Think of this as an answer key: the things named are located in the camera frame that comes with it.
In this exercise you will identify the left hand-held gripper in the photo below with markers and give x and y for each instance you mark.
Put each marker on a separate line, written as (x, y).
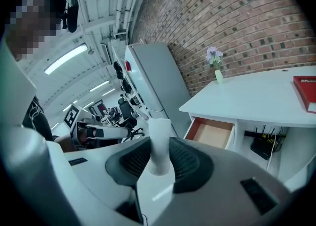
(74, 121)

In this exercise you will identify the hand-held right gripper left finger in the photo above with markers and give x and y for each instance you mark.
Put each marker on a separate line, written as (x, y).
(81, 183)

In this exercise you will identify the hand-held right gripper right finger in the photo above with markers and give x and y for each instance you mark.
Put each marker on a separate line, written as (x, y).
(222, 178)

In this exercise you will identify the small white item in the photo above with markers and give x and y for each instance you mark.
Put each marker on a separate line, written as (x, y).
(159, 143)

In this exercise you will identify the white desk drawer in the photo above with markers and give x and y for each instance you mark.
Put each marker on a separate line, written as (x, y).
(209, 132)

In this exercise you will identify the person's left forearm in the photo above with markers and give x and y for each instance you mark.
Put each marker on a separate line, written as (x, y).
(65, 144)

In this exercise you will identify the white desk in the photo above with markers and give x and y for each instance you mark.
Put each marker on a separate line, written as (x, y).
(247, 96)

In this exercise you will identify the black office chair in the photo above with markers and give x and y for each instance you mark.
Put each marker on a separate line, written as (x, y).
(127, 118)

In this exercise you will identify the white shelving rack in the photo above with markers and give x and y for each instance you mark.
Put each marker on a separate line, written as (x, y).
(128, 89)

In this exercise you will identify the long ceiling light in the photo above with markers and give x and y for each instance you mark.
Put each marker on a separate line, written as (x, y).
(99, 86)
(70, 105)
(66, 58)

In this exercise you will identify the black router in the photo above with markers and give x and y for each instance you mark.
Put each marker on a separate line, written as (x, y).
(264, 146)

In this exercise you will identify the red tag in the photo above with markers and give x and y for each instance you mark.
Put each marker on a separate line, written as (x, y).
(128, 66)

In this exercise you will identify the grey tall cabinet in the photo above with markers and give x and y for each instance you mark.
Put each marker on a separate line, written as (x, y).
(158, 79)

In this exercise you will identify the person's black shirt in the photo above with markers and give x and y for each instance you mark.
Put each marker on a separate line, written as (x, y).
(37, 118)

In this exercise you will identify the white air conditioner unit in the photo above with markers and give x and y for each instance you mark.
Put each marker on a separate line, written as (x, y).
(105, 52)

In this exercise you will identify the pale green vase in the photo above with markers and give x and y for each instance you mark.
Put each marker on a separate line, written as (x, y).
(219, 77)

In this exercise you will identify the red book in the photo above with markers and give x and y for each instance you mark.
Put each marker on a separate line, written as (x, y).
(306, 91)

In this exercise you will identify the purple artificial flowers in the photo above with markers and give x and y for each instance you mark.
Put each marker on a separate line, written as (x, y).
(214, 55)

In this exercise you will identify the white ceiling pipes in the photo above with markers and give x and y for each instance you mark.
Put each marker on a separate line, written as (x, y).
(123, 0)

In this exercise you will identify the person's head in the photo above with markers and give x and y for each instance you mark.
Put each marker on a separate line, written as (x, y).
(34, 24)

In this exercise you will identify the black head-mounted camera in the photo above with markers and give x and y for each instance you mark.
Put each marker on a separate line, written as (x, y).
(72, 14)

